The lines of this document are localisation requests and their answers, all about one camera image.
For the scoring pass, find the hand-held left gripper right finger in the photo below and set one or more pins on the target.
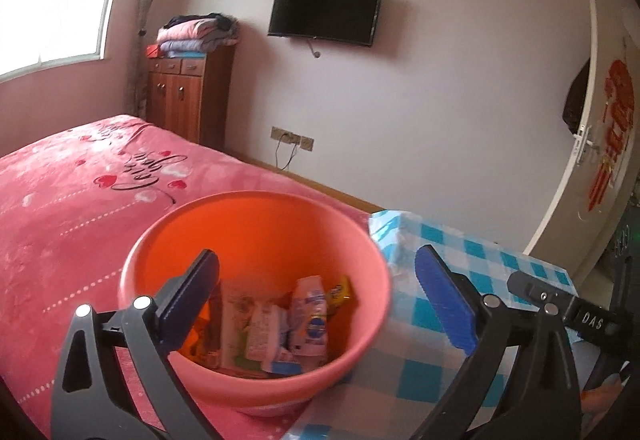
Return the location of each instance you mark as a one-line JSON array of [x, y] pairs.
[[445, 305]]

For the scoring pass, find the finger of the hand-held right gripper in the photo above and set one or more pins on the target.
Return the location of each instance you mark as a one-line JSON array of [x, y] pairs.
[[530, 287]]

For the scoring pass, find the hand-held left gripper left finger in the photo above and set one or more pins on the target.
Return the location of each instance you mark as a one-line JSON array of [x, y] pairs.
[[187, 300]]

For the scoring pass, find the white green packet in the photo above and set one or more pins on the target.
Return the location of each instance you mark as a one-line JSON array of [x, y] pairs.
[[232, 320]]

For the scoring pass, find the white paper packet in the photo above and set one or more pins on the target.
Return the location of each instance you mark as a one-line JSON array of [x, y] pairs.
[[262, 330]]

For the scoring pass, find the orange plastic bucket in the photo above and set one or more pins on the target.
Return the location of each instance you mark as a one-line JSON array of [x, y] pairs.
[[260, 230]]

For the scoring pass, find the black yellow coffee packet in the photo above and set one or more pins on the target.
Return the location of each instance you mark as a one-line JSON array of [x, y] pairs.
[[340, 292]]

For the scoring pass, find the white plastic pouch blue print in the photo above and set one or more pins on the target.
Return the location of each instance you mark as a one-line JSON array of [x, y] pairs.
[[310, 320]]

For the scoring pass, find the blue white checked tablecloth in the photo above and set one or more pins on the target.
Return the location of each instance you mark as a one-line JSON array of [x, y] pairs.
[[395, 360]]

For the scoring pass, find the white door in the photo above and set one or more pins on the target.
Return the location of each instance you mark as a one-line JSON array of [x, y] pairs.
[[565, 200]]

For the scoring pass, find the pink printed blanket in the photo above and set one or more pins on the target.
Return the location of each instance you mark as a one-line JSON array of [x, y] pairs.
[[60, 200]]

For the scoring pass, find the dark hanging bag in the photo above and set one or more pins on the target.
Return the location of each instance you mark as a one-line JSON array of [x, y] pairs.
[[575, 100]]

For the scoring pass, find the red knot door decoration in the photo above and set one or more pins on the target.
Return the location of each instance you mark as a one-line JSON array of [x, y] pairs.
[[617, 110]]

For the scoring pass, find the brown wooden cabinet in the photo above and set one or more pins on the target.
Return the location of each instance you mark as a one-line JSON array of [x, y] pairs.
[[175, 95]]

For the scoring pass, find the small red box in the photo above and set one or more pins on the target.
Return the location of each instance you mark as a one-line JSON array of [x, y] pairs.
[[153, 51]]

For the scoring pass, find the stack of folded quilts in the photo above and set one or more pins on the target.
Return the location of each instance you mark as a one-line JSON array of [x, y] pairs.
[[190, 32]]

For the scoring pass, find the wall socket strip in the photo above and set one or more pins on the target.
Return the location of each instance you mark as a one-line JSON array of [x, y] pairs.
[[305, 141]]

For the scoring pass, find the black wall television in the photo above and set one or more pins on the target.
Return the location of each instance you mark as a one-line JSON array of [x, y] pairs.
[[325, 12]]

